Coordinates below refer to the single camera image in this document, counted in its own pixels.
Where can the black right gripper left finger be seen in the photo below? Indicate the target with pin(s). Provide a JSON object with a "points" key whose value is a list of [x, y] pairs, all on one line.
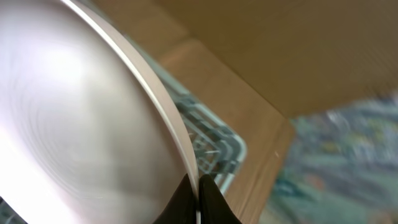
{"points": [[181, 208]]}

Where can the white plate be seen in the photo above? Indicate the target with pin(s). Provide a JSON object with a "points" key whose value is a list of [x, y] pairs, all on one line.
{"points": [[59, 19]]}

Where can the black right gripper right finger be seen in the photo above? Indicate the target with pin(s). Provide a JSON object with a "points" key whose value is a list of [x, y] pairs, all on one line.
{"points": [[213, 207]]}

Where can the grey dish rack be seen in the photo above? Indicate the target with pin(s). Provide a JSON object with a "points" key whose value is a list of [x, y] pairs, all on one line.
{"points": [[211, 137]]}

